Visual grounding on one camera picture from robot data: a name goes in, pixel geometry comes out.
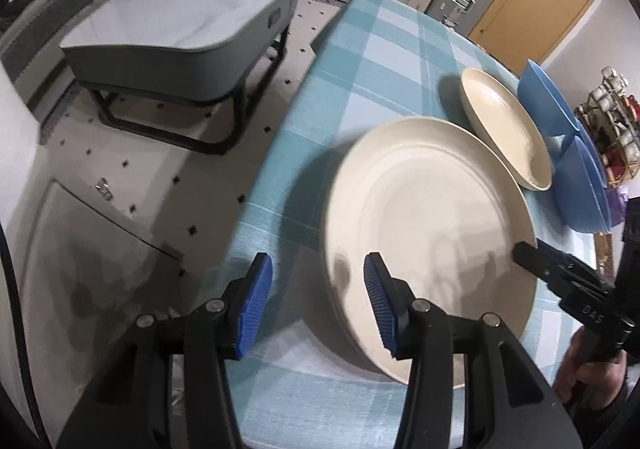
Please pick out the small cream plate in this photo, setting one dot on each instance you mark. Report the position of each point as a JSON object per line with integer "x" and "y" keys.
{"x": 505, "y": 124}

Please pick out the grey sofa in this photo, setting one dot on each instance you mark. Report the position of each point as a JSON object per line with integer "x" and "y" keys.
{"x": 55, "y": 4}

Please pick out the grey coffee table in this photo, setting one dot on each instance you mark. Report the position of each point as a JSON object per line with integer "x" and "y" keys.
{"x": 175, "y": 9}

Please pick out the patterned floor rug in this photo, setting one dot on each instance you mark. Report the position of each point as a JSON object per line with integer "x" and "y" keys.
{"x": 150, "y": 169}

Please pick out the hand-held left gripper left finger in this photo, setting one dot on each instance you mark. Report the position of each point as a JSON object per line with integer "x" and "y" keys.
{"x": 255, "y": 301}

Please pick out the purple bag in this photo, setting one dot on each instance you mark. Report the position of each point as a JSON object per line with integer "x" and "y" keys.
{"x": 617, "y": 204}

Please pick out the blue bowl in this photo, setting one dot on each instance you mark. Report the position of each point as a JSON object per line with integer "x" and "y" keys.
{"x": 542, "y": 94}
{"x": 580, "y": 189}

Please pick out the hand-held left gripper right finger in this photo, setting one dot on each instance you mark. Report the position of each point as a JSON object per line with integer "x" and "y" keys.
{"x": 378, "y": 309}

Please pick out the person's right hand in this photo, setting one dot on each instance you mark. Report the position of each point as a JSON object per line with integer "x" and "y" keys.
{"x": 567, "y": 371}

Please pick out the small metal object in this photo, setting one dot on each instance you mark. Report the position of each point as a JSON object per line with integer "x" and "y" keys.
{"x": 103, "y": 189}

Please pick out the large cream plate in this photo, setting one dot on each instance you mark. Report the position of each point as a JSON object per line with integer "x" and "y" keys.
{"x": 440, "y": 209}

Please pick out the shoe rack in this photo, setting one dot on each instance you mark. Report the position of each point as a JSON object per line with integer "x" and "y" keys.
{"x": 615, "y": 124}

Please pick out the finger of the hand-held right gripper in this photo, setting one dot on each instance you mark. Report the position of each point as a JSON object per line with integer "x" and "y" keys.
{"x": 540, "y": 263}

